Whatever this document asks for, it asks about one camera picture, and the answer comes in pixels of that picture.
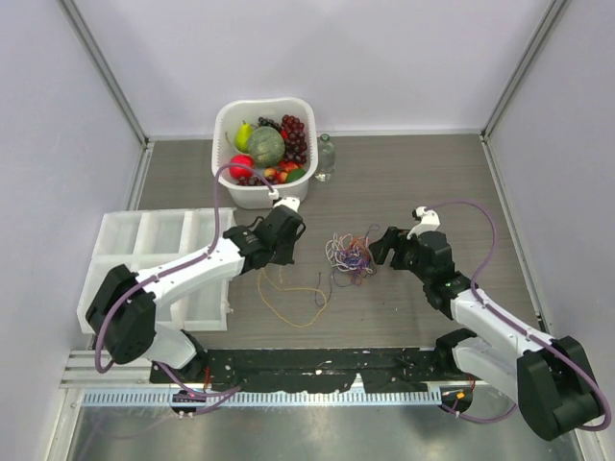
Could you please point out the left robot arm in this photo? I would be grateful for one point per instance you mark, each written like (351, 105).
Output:
(124, 313)

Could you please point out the peach fruit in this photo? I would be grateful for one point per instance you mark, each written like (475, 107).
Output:
(280, 172)

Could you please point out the green lime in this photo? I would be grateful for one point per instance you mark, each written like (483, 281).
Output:
(295, 175)

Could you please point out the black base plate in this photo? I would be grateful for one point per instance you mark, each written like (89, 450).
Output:
(325, 371)

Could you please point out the clear plastic bottle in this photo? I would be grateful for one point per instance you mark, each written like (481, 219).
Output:
(326, 158)

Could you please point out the dark grape bunch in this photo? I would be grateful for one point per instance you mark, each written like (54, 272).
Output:
(268, 122)

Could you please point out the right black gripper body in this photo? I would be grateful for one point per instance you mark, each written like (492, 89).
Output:
(406, 254)

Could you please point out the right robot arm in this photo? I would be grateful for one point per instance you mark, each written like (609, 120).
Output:
(548, 379)

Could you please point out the aluminium rail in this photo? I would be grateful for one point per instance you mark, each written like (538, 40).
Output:
(80, 372)

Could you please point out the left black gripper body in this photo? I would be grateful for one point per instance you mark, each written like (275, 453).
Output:
(284, 252)

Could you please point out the green pear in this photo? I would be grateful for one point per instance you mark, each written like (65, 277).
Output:
(241, 139)

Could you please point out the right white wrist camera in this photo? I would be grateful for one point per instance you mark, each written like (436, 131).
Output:
(427, 220)

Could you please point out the white fruit basket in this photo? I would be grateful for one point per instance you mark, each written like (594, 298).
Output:
(230, 117)

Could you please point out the dark cherries front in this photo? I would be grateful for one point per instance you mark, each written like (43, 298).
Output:
(257, 181)

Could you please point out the red grape bunch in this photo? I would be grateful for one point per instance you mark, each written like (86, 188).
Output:
(295, 140)

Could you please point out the white compartment tray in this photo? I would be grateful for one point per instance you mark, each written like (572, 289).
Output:
(147, 239)

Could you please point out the slotted cable duct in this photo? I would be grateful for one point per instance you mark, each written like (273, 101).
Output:
(169, 396)

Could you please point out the green melon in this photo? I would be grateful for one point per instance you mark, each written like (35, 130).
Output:
(266, 147)

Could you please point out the red apple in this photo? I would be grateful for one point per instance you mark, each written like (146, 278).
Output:
(242, 167)

